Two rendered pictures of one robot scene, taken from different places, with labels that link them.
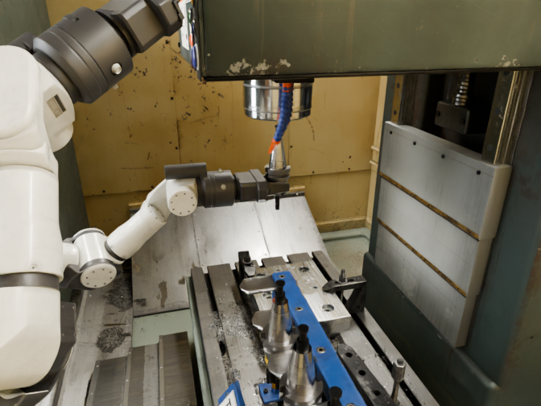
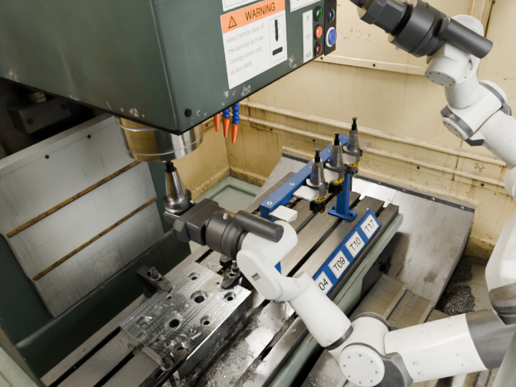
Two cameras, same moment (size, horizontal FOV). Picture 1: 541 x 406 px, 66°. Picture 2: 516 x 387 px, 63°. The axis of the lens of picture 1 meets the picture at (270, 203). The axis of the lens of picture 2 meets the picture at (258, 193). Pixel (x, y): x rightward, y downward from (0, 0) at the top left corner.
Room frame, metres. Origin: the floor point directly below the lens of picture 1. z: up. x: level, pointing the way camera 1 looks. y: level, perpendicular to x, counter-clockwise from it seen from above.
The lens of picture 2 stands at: (1.26, 0.71, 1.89)
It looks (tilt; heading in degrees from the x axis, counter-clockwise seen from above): 35 degrees down; 236
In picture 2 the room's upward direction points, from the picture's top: 6 degrees counter-clockwise
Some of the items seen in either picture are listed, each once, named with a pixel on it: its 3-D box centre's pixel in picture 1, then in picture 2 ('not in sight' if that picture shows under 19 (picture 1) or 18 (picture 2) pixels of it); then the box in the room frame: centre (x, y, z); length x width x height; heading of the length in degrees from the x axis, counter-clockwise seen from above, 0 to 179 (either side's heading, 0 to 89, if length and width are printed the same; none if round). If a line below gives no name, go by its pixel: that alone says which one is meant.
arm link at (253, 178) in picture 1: (238, 186); (213, 226); (0.95, 0.08, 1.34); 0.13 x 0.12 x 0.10; 15
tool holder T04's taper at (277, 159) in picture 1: (277, 153); (173, 183); (0.98, -0.02, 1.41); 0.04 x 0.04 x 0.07
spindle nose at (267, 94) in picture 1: (278, 88); (158, 116); (0.98, -0.02, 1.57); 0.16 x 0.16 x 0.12
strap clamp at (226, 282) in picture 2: not in sight; (238, 278); (0.83, -0.07, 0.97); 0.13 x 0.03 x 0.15; 15
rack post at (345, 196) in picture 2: not in sight; (343, 180); (0.30, -0.14, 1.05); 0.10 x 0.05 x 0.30; 105
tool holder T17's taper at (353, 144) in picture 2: not in sight; (353, 138); (0.34, -0.07, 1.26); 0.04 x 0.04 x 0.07
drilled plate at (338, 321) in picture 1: (292, 298); (187, 313); (1.01, -0.07, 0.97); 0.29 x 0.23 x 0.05; 15
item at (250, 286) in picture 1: (257, 284); (285, 214); (0.71, 0.03, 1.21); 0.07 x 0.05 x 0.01; 105
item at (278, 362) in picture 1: (289, 362); (326, 175); (0.50, -0.03, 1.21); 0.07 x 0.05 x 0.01; 105
